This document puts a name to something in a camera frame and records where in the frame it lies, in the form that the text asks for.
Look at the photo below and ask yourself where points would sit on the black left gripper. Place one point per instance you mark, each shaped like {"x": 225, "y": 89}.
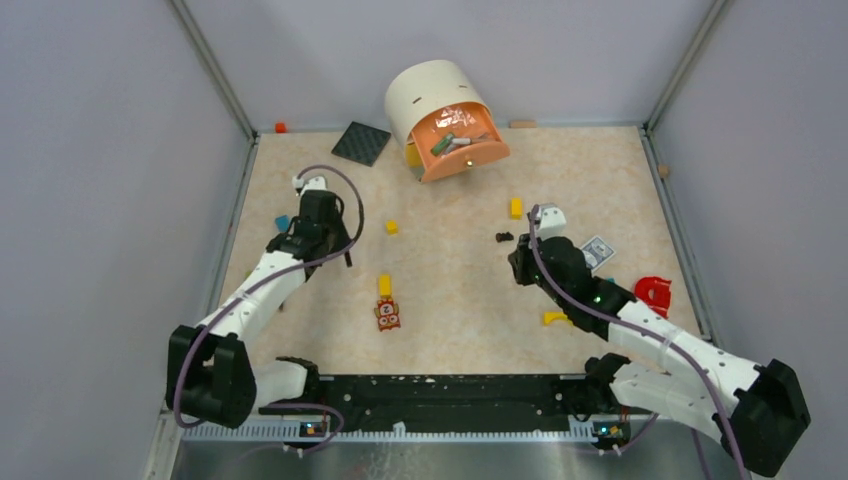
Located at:
{"x": 342, "y": 231}

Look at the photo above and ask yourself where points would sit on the red owl number puzzle piece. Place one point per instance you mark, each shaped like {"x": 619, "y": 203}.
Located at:
{"x": 387, "y": 315}

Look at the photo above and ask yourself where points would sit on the yellow rectangular block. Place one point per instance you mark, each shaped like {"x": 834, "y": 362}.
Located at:
{"x": 384, "y": 286}

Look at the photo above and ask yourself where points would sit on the small dark chess piece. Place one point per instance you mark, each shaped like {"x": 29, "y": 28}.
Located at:
{"x": 501, "y": 237}

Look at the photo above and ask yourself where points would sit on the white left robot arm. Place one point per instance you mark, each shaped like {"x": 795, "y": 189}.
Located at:
{"x": 210, "y": 377}

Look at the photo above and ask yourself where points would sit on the red plastic clip toy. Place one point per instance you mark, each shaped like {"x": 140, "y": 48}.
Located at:
{"x": 656, "y": 293}

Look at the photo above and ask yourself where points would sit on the black textured square mat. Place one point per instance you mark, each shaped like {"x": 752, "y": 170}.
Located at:
{"x": 361, "y": 144}

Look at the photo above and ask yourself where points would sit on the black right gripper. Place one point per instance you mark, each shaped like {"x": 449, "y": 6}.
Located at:
{"x": 519, "y": 260}

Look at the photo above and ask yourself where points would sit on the green tube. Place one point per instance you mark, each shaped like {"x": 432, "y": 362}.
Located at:
{"x": 442, "y": 144}

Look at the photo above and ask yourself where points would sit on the small yellow cube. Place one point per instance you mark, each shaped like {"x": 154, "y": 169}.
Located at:
{"x": 392, "y": 227}

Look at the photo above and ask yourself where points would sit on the blue lego brick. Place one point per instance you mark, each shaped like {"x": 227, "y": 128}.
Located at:
{"x": 282, "y": 223}

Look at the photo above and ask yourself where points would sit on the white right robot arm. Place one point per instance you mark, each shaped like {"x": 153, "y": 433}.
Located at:
{"x": 756, "y": 412}

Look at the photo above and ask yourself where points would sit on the cream round drawer organizer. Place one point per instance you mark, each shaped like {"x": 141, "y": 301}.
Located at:
{"x": 423, "y": 89}

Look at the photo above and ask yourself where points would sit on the yellow block near drawer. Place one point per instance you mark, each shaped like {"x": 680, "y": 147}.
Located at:
{"x": 515, "y": 208}

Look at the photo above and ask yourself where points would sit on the peach top drawer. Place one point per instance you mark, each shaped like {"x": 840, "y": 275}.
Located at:
{"x": 455, "y": 159}

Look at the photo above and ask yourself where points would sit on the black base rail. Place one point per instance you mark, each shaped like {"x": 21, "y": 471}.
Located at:
{"x": 500, "y": 403}

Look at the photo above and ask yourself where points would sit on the wooden block at back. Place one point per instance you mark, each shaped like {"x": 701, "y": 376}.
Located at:
{"x": 522, "y": 124}

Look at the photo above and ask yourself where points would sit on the yellow arch block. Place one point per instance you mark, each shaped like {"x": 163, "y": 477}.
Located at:
{"x": 552, "y": 317}

